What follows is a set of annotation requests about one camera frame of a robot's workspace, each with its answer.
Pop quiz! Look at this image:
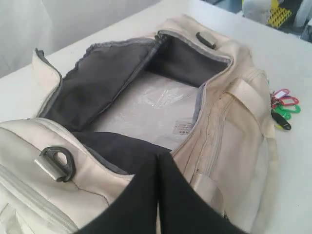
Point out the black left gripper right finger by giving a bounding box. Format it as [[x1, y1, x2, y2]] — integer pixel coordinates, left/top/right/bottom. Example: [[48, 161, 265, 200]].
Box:
[[157, 154, 235, 234]]

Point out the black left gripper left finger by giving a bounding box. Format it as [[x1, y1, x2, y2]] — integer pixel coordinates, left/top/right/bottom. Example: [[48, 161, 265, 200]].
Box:
[[77, 155, 158, 234]]

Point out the cream duffel bag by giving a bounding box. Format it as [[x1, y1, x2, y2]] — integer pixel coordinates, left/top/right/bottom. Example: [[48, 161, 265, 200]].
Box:
[[0, 16, 278, 234]]

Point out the colourful key tag bunch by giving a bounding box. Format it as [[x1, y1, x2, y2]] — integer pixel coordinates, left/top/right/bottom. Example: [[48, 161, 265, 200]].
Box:
[[270, 88, 301, 131]]

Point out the yellow black perforated object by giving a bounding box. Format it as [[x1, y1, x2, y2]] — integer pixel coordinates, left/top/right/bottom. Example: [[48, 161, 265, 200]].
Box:
[[267, 0, 298, 29]]

